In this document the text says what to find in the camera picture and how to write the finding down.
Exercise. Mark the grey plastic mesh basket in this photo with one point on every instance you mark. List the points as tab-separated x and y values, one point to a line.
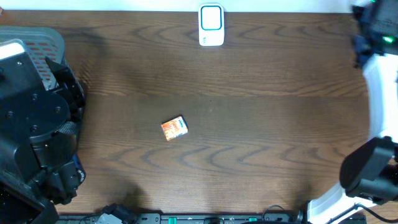
39	42

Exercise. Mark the white barcode scanner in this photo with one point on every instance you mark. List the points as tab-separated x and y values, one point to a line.
211	25

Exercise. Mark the orange snack box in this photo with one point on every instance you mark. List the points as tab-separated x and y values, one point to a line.
174	128

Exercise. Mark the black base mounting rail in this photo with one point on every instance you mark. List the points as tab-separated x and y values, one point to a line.
156	218

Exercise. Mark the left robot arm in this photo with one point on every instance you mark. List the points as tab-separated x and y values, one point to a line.
40	129

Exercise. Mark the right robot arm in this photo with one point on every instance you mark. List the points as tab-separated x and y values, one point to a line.
367	178

